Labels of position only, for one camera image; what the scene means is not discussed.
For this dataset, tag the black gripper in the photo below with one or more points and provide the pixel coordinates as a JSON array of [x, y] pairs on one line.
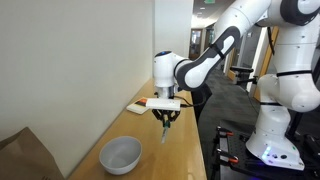
[[166, 113]]

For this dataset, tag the white marker with green cap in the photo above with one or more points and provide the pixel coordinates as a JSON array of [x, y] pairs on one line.
[[164, 133]]

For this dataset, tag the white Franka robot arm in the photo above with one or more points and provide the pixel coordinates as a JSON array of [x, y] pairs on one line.
[[283, 83]]

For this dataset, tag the grey bowl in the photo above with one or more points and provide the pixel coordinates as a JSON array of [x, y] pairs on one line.
[[120, 156]]

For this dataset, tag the white book with orange cover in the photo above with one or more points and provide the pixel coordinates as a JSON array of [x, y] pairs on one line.
[[137, 106]]

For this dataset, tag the wooden door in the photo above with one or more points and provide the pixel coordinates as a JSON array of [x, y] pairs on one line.
[[265, 63]]

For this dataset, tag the brown paper bag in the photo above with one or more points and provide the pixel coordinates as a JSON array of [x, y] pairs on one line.
[[26, 158]]

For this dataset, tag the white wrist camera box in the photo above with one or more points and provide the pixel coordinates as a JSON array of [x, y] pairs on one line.
[[163, 104]]

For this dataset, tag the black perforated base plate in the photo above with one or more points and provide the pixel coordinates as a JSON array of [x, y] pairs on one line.
[[240, 156]]

